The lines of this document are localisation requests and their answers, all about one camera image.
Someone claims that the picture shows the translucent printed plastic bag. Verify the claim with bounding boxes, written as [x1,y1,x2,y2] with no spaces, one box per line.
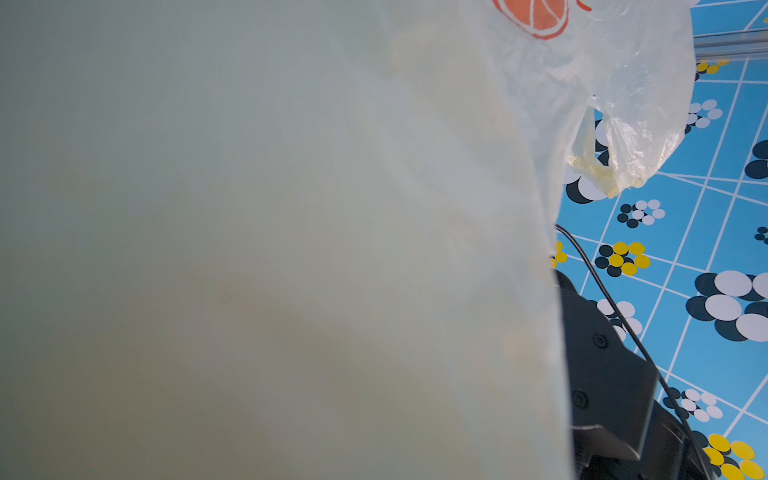
[1,1,694,479]

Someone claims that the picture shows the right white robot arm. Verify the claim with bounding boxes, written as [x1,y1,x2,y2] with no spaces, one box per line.
[556,273,717,479]

